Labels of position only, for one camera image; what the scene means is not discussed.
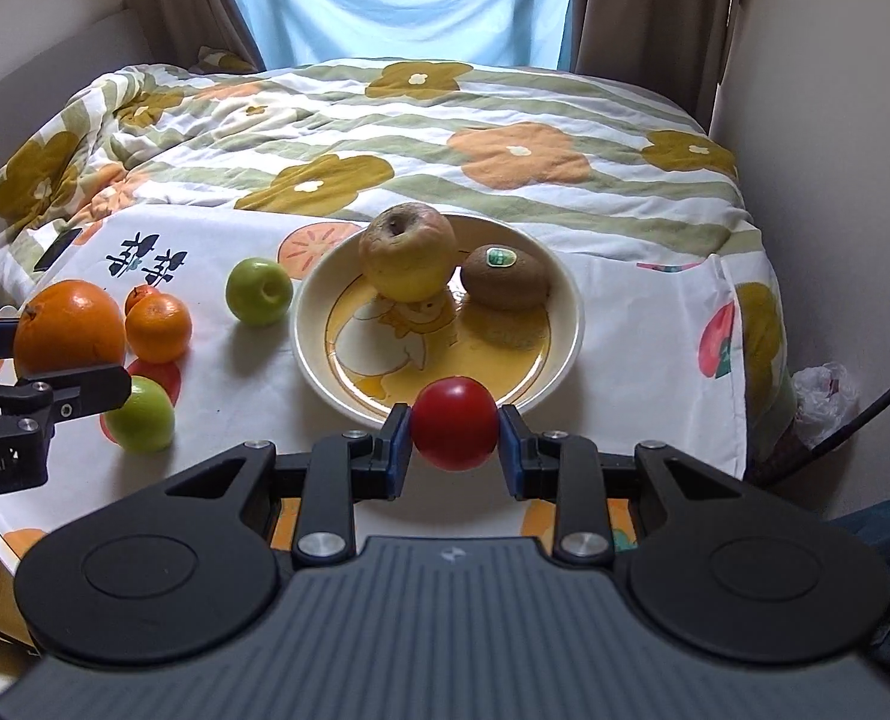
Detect large orange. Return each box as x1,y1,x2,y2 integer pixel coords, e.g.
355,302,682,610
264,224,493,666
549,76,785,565
13,280,126,379

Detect floral striped duvet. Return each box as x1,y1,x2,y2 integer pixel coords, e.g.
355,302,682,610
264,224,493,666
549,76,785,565
0,52,795,458

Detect black phone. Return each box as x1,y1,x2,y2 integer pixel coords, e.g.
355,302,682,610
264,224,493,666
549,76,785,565
34,227,82,273

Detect medium orange mandarin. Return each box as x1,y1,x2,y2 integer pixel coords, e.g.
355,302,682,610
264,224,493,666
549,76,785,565
125,293,193,364

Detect white persimmon print cloth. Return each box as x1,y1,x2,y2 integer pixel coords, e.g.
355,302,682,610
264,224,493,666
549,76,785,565
0,205,747,566

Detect red tomato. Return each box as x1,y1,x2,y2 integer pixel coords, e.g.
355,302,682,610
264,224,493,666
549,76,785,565
411,376,499,473

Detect brown right curtain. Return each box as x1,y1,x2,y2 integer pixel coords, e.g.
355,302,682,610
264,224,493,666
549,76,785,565
570,0,731,127

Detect black cable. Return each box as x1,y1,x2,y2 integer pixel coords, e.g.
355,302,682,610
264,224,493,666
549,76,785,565
773,354,890,478

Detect green apple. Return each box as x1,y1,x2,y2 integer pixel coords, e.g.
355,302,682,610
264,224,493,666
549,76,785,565
225,257,294,327
102,376,175,454

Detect yellow-red wrinkled apple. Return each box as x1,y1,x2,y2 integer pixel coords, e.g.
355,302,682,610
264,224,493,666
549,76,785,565
359,202,458,302

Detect brown left curtain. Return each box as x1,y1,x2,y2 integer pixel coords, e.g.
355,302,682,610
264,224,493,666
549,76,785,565
125,0,264,71

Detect cream cartoon bowl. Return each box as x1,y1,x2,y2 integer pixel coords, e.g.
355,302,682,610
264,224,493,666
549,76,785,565
290,215,585,426

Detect brown curtain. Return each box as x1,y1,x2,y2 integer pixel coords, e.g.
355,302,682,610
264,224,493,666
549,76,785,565
570,0,731,127
125,0,264,71

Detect brown kiwi with sticker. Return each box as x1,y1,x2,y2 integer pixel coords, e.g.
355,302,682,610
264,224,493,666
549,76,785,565
459,244,549,312

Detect white plastic bag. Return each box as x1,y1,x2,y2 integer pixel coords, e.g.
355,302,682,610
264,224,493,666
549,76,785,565
792,361,860,449

